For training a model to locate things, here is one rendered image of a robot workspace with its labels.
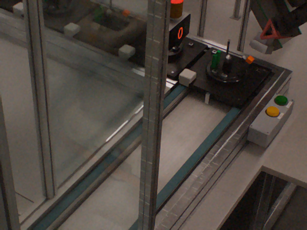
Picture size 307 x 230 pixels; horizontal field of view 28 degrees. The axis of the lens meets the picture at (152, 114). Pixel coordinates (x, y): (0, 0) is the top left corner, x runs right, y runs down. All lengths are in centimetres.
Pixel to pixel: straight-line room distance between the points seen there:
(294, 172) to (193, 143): 33
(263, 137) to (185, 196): 38
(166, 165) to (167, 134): 14
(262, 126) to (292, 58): 57
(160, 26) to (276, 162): 105
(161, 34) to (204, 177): 79
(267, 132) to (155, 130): 81
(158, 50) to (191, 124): 96
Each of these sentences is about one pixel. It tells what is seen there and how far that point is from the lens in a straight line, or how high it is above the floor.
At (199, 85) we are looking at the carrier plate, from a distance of 210.
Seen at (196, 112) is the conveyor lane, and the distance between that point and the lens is 208.
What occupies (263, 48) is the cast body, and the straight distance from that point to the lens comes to 217.
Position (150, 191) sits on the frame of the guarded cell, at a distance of 134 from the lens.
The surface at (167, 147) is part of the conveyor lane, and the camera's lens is 194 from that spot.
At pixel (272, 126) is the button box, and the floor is 96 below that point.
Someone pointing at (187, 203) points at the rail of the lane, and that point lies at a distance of 173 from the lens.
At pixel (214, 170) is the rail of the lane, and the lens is 183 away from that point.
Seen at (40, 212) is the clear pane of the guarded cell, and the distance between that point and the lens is 100.
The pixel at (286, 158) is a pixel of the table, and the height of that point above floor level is 86.
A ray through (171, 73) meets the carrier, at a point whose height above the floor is 97.
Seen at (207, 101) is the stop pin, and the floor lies 94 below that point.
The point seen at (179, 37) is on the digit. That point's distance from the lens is 193.
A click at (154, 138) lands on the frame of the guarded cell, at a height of 142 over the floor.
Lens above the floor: 225
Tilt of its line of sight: 40 degrees down
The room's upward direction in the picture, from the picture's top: 3 degrees clockwise
